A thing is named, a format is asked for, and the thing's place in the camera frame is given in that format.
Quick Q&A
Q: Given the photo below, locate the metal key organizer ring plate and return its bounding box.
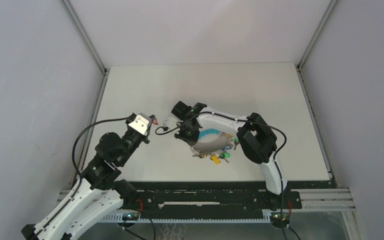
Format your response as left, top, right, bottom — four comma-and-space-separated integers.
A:
190, 128, 240, 165

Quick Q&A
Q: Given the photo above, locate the key with red tag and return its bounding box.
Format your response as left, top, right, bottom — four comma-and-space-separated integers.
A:
152, 117, 159, 126

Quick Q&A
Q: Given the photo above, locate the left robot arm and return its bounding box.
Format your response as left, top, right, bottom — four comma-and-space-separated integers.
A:
21, 113, 156, 240

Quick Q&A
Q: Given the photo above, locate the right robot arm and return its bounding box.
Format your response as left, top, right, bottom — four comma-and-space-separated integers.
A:
171, 101, 289, 208

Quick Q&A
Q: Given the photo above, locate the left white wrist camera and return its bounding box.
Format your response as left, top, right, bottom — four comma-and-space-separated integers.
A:
127, 113, 153, 136

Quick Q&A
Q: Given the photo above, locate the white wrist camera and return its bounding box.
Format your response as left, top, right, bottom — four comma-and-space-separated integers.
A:
127, 113, 153, 136
162, 117, 178, 131

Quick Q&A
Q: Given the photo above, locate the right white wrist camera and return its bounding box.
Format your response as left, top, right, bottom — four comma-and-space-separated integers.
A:
162, 117, 178, 131

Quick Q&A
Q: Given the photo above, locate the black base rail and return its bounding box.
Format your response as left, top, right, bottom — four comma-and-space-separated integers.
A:
131, 181, 303, 220

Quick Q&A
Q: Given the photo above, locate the white cable duct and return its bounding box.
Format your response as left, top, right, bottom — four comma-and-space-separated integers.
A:
98, 211, 273, 224

